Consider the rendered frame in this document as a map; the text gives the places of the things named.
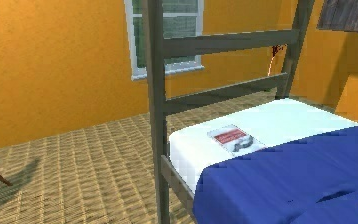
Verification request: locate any grey book red label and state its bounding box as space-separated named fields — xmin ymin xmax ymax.
xmin=206 ymin=124 xmax=266 ymax=158

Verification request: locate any white framed window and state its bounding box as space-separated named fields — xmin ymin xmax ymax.
xmin=123 ymin=0 xmax=206 ymax=82

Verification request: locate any grey frame bed blue blanket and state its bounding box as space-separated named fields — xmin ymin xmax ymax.
xmin=140 ymin=0 xmax=358 ymax=224

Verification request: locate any dark framed wall picture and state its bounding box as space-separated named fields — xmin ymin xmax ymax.
xmin=316 ymin=0 xmax=358 ymax=34

